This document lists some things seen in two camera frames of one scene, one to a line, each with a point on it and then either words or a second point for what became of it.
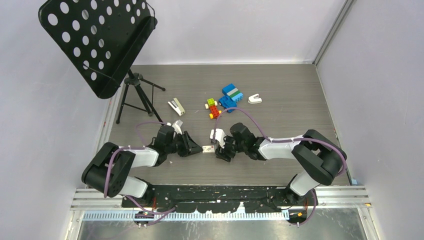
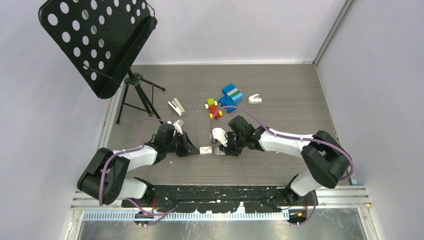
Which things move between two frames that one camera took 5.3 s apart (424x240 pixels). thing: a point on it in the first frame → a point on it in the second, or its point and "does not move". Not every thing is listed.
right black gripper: (221, 154) → (228, 150)
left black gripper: (193, 147) does not move
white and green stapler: (176, 105) does not move
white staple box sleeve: (208, 149) does not move
